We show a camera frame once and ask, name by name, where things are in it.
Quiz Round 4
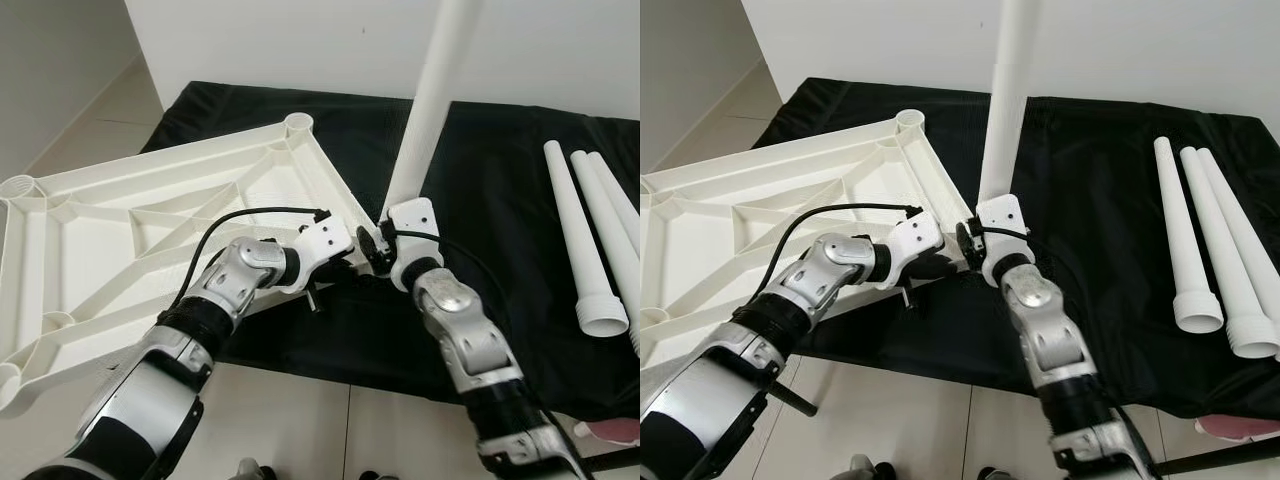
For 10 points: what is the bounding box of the white plastic table leg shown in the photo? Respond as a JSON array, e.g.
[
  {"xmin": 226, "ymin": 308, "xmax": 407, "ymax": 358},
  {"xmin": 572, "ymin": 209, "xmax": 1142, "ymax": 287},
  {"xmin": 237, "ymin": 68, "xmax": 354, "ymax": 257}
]
[
  {"xmin": 380, "ymin": 0, "xmax": 484, "ymax": 227},
  {"xmin": 543, "ymin": 141, "xmax": 631, "ymax": 337},
  {"xmin": 1179, "ymin": 146, "xmax": 1280, "ymax": 360},
  {"xmin": 569, "ymin": 150, "xmax": 641, "ymax": 357},
  {"xmin": 1153, "ymin": 137, "xmax": 1225, "ymax": 335},
  {"xmin": 975, "ymin": 0, "xmax": 1041, "ymax": 217},
  {"xmin": 1196, "ymin": 147, "xmax": 1280, "ymax": 362},
  {"xmin": 587, "ymin": 151, "xmax": 641, "ymax": 229}
]

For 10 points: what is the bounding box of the white plastic table top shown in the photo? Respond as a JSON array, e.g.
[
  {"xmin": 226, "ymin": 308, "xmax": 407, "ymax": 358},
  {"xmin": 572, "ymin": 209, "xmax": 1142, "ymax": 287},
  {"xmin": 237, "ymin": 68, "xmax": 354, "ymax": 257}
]
[
  {"xmin": 0, "ymin": 112, "xmax": 377, "ymax": 413},
  {"xmin": 640, "ymin": 108, "xmax": 986, "ymax": 397}
]

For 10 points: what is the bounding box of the black table cloth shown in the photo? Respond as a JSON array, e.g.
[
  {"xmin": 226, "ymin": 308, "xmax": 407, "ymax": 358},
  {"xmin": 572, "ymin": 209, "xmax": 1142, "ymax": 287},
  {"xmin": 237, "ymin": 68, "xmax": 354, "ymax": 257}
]
[
  {"xmin": 755, "ymin": 77, "xmax": 1280, "ymax": 421},
  {"xmin": 140, "ymin": 80, "xmax": 641, "ymax": 421}
]

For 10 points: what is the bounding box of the pink slipper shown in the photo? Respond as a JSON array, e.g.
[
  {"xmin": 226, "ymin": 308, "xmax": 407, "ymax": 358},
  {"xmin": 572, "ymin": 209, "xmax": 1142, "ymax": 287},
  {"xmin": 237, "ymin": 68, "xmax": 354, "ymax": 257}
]
[
  {"xmin": 575, "ymin": 420, "xmax": 641, "ymax": 446},
  {"xmin": 1195, "ymin": 415, "xmax": 1280, "ymax": 443}
]

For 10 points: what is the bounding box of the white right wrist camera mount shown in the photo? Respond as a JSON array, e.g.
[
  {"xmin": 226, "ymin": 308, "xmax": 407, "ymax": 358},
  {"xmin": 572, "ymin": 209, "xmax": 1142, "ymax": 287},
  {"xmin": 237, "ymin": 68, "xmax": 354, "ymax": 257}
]
[
  {"xmin": 975, "ymin": 195, "xmax": 1031, "ymax": 289},
  {"xmin": 387, "ymin": 198, "xmax": 442, "ymax": 293}
]

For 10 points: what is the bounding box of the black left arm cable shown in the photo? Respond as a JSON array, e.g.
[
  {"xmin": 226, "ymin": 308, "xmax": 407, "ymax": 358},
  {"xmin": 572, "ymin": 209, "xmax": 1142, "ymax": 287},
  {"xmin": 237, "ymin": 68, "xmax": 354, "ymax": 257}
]
[
  {"xmin": 165, "ymin": 206, "xmax": 332, "ymax": 317},
  {"xmin": 770, "ymin": 202, "xmax": 923, "ymax": 303}
]

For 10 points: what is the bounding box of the black metal table frame leg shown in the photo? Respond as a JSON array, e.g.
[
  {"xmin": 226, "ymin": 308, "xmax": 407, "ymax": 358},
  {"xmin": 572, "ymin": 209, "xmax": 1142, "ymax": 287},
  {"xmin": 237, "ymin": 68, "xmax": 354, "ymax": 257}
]
[{"xmin": 775, "ymin": 383, "xmax": 819, "ymax": 417}]

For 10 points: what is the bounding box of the black metal table frame bar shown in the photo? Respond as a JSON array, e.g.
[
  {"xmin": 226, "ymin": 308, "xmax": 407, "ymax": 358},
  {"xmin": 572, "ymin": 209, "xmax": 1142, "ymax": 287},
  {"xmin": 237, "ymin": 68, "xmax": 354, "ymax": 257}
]
[
  {"xmin": 565, "ymin": 445, "xmax": 641, "ymax": 474},
  {"xmin": 1150, "ymin": 435, "xmax": 1280, "ymax": 477}
]

